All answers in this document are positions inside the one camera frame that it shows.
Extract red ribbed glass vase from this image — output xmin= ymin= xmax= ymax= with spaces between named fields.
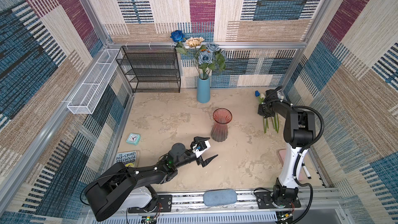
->
xmin=211 ymin=108 xmax=233 ymax=142

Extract light blue cylindrical vase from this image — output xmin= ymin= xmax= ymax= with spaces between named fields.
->
xmin=197 ymin=77 xmax=210 ymax=104

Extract pale blue rose bouquet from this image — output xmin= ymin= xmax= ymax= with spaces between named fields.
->
xmin=194 ymin=43 xmax=227 ymax=80

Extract cream sunflower with stem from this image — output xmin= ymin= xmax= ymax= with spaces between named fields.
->
xmin=185 ymin=37 xmax=205 ymax=48

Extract dark blue rose stem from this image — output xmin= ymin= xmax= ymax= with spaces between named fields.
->
xmin=170 ymin=30 xmax=188 ymax=55

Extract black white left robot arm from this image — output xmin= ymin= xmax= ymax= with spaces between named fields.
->
xmin=83 ymin=136 xmax=217 ymax=222

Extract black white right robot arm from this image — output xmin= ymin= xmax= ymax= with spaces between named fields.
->
xmin=255 ymin=87 xmax=324 ymax=208

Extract colourful tulip bunch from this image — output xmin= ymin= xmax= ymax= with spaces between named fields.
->
xmin=255 ymin=87 xmax=284 ymax=134

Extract blue grey cushion pad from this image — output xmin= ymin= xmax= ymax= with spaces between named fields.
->
xmin=203 ymin=189 xmax=237 ymax=207

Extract pink pencil case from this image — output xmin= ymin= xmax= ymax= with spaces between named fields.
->
xmin=278 ymin=147 xmax=299 ymax=181

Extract treehouse paperback book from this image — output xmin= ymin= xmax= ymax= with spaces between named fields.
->
xmin=115 ymin=150 xmax=140 ymax=168

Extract teal small alarm clock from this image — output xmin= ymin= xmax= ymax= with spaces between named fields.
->
xmin=126 ymin=133 xmax=141 ymax=146

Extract black white marker pen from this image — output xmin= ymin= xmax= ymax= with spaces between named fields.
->
xmin=302 ymin=163 xmax=312 ymax=179

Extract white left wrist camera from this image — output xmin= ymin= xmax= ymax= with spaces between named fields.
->
xmin=192 ymin=141 xmax=210 ymax=159

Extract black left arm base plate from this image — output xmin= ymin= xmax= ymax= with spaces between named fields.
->
xmin=127 ymin=195 xmax=173 ymax=214

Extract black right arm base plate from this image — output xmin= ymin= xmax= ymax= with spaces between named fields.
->
xmin=254 ymin=191 xmax=302 ymax=209

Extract black wire shelf rack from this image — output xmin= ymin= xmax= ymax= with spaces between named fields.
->
xmin=116 ymin=46 xmax=181 ymax=93

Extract white wire mesh basket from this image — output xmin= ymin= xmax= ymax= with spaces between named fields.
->
xmin=67 ymin=49 xmax=119 ymax=115

